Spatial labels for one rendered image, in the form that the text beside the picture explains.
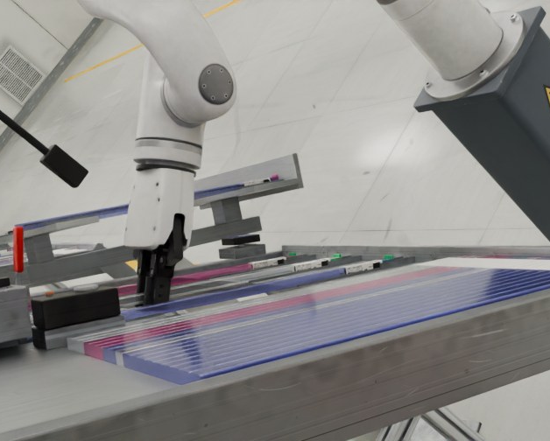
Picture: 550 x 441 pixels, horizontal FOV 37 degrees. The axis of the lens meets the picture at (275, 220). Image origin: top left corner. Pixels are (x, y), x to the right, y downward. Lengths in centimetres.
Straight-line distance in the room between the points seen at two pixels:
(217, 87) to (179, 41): 7
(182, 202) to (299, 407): 49
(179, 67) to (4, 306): 33
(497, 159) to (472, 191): 95
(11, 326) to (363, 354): 35
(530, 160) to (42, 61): 798
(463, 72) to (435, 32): 9
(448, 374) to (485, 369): 4
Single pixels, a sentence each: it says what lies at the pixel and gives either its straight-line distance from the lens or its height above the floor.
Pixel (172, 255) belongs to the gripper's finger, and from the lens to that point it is 98.
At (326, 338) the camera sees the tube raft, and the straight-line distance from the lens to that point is 62.
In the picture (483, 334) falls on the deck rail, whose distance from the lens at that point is 67.
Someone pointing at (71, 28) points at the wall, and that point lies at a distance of 935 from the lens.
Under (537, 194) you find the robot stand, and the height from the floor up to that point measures 44.
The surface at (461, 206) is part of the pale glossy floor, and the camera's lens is 242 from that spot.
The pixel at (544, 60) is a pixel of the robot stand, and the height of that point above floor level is 63.
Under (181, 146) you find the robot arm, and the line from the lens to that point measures 101.
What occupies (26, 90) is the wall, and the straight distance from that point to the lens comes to 905.
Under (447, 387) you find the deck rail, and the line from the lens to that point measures 64.
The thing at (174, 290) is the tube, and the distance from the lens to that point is 104.
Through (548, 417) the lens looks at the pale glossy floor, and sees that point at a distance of 183.
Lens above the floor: 135
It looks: 26 degrees down
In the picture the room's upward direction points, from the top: 48 degrees counter-clockwise
